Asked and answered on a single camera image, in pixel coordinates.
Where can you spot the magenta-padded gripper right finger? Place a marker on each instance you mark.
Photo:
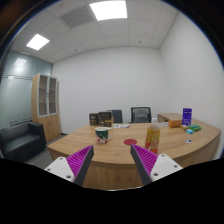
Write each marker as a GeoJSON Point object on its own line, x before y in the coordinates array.
{"type": "Point", "coordinates": [145, 159]}

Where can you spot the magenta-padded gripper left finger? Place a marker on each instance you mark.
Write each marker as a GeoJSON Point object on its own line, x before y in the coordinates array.
{"type": "Point", "coordinates": [79, 159]}

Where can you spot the yellow drink bottle white cap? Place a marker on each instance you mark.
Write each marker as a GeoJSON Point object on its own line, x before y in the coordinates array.
{"type": "Point", "coordinates": [152, 138]}

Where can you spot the flat round red coaster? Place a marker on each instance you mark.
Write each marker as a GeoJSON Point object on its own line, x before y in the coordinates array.
{"type": "Point", "coordinates": [130, 141]}

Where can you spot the green and white mug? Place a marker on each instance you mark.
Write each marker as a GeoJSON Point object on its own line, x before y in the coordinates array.
{"type": "Point", "coordinates": [102, 135]}

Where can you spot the round white plate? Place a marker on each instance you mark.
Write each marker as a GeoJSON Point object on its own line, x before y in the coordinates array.
{"type": "Point", "coordinates": [163, 124]}

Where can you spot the white printed leaflet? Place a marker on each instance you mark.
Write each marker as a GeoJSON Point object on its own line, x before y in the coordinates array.
{"type": "Point", "coordinates": [120, 126]}

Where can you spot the small dark brown box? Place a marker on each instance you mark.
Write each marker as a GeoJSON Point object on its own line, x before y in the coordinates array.
{"type": "Point", "coordinates": [93, 119]}

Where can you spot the black mesh office chair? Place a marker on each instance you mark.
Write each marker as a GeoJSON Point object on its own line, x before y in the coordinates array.
{"type": "Point", "coordinates": [141, 115]}

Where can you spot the orange-brown cardboard box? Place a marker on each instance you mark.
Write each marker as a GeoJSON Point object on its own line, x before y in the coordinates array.
{"type": "Point", "coordinates": [175, 123]}

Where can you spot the small round silver disc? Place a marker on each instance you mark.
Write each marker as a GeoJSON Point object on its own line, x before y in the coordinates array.
{"type": "Point", "coordinates": [188, 141]}

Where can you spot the large dark brown box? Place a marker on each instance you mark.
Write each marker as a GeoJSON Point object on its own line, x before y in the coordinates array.
{"type": "Point", "coordinates": [105, 119]}

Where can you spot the wooden side desk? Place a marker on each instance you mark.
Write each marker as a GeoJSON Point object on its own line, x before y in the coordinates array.
{"type": "Point", "coordinates": [168, 116]}

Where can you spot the wooden glass-door shelf cabinet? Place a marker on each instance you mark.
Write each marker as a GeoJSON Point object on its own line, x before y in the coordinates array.
{"type": "Point", "coordinates": [46, 123]}

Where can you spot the small tan box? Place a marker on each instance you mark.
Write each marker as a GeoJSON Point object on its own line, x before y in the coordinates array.
{"type": "Point", "coordinates": [184, 127]}

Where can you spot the dark grey office chair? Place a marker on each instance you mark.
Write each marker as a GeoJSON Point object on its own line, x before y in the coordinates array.
{"type": "Point", "coordinates": [117, 116]}

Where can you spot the small blue pack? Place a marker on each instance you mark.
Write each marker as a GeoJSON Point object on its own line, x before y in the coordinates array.
{"type": "Point", "coordinates": [189, 131]}

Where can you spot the green flat box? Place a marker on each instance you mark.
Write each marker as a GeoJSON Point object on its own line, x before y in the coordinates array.
{"type": "Point", "coordinates": [195, 127]}

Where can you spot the tall purple box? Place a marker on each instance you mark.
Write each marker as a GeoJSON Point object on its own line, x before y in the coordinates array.
{"type": "Point", "coordinates": [187, 116]}

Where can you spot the black leather sofa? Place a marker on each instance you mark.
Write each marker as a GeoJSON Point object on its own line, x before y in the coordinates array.
{"type": "Point", "coordinates": [20, 141]}

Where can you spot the small square ceiling light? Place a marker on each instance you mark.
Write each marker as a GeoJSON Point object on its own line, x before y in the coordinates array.
{"type": "Point", "coordinates": [37, 42]}

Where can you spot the ceiling air vent grille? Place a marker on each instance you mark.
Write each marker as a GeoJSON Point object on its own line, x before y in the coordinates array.
{"type": "Point", "coordinates": [77, 16]}

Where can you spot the large square ceiling light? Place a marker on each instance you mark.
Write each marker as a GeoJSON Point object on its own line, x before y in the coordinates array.
{"type": "Point", "coordinates": [108, 10]}

